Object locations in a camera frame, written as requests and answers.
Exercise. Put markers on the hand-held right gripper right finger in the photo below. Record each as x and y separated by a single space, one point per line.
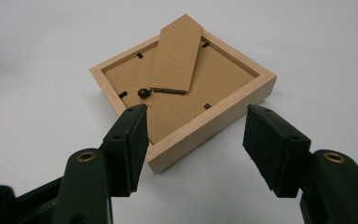
273 146

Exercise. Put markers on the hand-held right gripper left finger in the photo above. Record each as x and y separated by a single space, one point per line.
127 149

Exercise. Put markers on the wooden block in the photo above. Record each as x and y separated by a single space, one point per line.
217 81

